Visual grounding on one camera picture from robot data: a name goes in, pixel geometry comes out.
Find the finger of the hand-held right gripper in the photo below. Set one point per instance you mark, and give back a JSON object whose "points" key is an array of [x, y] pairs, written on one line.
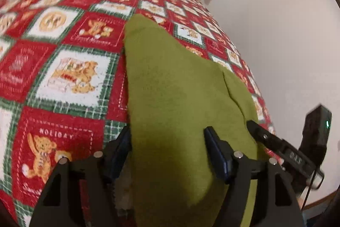
{"points": [[263, 135]]}

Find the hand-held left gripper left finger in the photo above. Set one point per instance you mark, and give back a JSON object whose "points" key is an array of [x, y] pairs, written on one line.
{"points": [[119, 147]]}

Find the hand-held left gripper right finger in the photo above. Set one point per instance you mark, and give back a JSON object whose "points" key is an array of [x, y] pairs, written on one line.
{"points": [[216, 150]]}

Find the green striped knit sweater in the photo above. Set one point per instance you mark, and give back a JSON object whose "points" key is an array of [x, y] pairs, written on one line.
{"points": [[172, 110]]}

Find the red printed bear blanket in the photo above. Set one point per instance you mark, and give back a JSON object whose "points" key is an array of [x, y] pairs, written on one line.
{"points": [[66, 62]]}

